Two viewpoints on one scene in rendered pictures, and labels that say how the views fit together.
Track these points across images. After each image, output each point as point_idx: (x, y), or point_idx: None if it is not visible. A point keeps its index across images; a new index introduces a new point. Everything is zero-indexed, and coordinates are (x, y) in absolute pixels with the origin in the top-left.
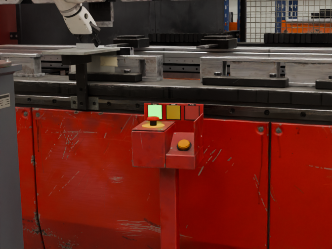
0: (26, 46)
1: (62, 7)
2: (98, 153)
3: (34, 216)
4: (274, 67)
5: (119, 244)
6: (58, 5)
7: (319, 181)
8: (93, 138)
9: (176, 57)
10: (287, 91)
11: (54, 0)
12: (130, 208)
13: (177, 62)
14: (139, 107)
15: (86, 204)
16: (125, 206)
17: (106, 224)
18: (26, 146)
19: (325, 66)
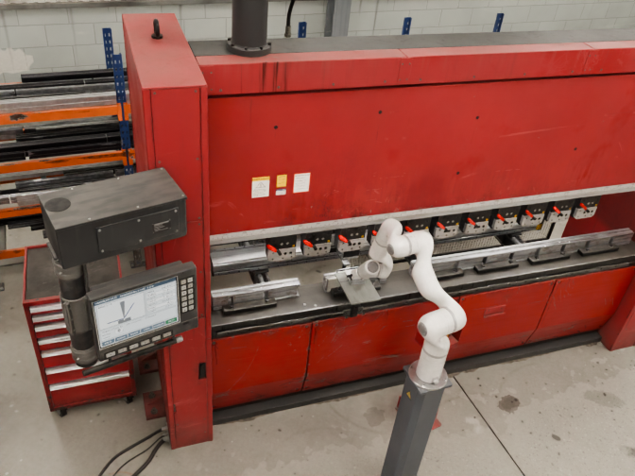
0: (246, 258)
1: (368, 278)
2: (357, 333)
3: (303, 375)
4: (454, 263)
5: (359, 369)
6: (367, 278)
7: (476, 314)
8: (355, 327)
9: (366, 247)
10: (471, 282)
11: (366, 277)
12: (372, 352)
13: (366, 249)
14: (388, 306)
15: (343, 359)
16: (369, 352)
17: (355, 364)
18: (304, 343)
19: (478, 259)
